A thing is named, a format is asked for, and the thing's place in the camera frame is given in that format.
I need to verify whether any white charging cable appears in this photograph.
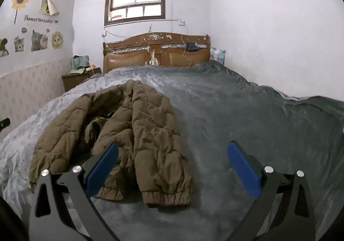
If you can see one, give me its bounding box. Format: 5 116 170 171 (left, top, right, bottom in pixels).
181 26 193 67

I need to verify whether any checked pillow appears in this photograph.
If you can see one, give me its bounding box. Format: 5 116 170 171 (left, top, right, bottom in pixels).
210 47 226 64

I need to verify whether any grey cats wall sticker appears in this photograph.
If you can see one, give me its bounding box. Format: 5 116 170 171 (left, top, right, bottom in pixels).
31 29 49 52

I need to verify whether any pale green bag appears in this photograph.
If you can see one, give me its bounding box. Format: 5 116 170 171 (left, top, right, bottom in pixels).
70 55 90 74

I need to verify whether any wooden nightstand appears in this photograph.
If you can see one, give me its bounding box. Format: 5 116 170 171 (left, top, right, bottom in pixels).
61 67 102 93

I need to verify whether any wooden bed headboard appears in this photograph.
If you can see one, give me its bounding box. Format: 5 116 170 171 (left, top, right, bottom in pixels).
103 32 211 73

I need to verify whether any flower-faced cat wall sticker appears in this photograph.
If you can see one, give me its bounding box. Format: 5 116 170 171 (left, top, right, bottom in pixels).
51 31 64 49

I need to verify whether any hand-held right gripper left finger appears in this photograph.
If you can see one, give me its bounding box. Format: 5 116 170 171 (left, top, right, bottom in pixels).
28 142 120 241

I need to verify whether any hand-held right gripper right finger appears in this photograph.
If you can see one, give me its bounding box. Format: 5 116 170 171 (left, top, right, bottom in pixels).
227 140 316 241

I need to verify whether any brown quilted jacket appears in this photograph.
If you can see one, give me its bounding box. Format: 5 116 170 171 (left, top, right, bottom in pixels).
28 80 194 207

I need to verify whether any tabby kitten wall sticker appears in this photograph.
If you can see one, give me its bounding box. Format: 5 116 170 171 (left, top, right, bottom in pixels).
14 36 25 52

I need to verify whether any lettering wall sticker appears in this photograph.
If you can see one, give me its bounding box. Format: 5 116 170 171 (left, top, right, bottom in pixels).
24 15 59 24

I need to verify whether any grey plush blanket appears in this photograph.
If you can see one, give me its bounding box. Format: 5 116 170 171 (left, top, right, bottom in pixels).
0 62 344 241

